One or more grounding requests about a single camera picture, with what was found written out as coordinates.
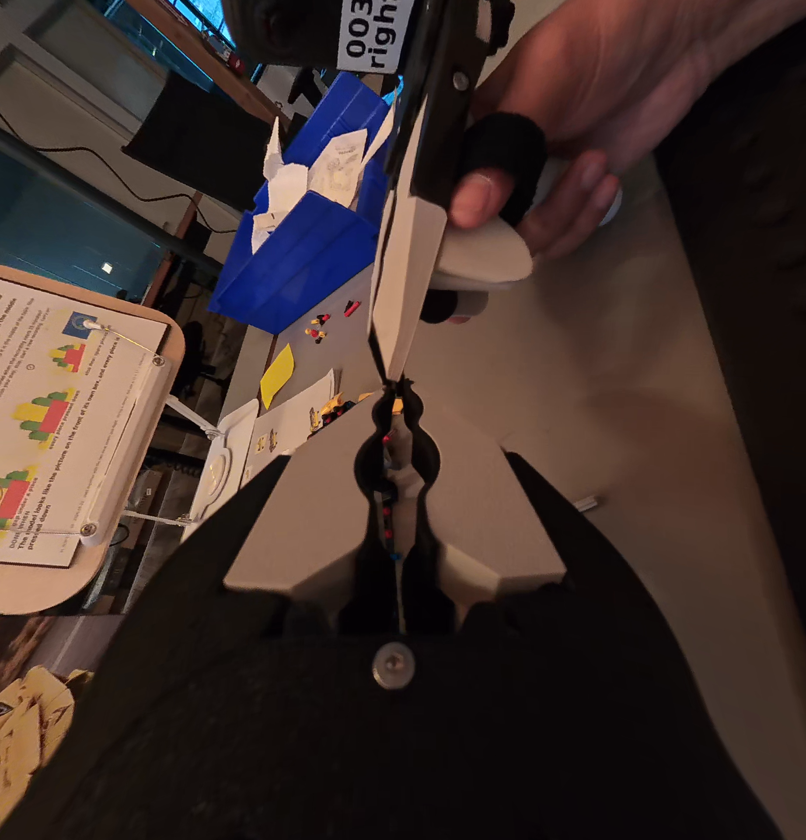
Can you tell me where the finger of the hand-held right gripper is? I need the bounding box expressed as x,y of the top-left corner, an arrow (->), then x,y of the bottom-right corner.
370,193 -> 451,384

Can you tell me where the yellow paper card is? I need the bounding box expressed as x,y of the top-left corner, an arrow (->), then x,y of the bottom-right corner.
260,344 -> 297,411

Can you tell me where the pile of colourful toy bricks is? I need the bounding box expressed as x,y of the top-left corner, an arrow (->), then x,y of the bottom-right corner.
303,299 -> 366,347

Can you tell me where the printed instruction sheet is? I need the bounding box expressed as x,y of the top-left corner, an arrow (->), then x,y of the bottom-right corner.
0,272 -> 173,570

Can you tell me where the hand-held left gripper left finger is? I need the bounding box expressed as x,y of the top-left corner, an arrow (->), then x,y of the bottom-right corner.
223,387 -> 400,636

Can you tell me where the black monitor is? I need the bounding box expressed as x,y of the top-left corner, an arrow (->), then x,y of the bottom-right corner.
123,69 -> 274,213

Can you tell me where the yellow toy car model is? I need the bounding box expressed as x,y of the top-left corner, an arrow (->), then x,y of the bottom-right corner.
308,390 -> 411,569

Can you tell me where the grey desk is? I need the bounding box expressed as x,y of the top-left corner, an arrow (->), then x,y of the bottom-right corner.
181,154 -> 806,840

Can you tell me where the instruction sheet on wooden stand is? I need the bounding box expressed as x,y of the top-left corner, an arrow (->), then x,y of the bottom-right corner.
0,263 -> 261,615

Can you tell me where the blue plastic bin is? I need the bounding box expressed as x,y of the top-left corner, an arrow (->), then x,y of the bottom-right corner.
209,72 -> 397,336

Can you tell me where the open instruction booklet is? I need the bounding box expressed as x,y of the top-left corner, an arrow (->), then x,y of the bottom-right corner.
241,369 -> 352,490

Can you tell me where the toy car box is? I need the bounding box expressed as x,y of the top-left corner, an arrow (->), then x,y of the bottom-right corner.
0,614 -> 115,840

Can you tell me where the person's right hand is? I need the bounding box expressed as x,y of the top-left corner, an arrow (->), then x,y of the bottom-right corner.
448,0 -> 805,260

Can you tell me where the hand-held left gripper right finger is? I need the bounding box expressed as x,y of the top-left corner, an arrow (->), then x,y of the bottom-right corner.
401,381 -> 569,636

